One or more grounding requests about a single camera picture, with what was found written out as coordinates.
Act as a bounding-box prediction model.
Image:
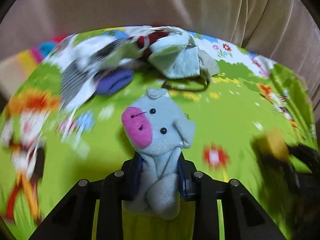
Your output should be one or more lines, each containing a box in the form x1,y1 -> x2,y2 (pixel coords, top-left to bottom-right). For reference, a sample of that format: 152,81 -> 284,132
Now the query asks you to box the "light blue towel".
148,32 -> 200,79

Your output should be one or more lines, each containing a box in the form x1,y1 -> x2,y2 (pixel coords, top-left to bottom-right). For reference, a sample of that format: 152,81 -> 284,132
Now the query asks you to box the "grey plush pig toy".
121,88 -> 195,220

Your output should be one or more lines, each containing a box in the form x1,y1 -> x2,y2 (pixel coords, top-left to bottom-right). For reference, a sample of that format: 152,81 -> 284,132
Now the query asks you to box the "yellow sponge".
257,129 -> 290,163

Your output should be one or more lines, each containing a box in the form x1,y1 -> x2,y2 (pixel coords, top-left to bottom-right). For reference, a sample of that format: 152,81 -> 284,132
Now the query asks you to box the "purple knitted sock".
95,68 -> 135,96

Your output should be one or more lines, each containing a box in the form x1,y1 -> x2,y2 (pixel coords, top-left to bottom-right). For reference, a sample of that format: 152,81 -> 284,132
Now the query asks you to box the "red knitted hat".
136,30 -> 169,62

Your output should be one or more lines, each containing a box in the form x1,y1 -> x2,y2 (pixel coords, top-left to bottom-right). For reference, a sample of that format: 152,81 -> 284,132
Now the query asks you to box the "beige pink curtain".
1,0 -> 319,104

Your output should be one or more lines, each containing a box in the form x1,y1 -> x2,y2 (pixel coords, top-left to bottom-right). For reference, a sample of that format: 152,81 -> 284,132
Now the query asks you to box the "cartoon print green cloth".
1,27 -> 317,239

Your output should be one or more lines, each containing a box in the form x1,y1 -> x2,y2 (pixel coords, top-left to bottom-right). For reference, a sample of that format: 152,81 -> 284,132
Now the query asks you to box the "grey herringbone drawstring pouch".
159,47 -> 220,92

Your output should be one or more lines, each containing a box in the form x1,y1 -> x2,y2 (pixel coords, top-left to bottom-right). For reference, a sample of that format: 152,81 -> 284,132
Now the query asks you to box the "black white checked cloth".
46,34 -> 145,111

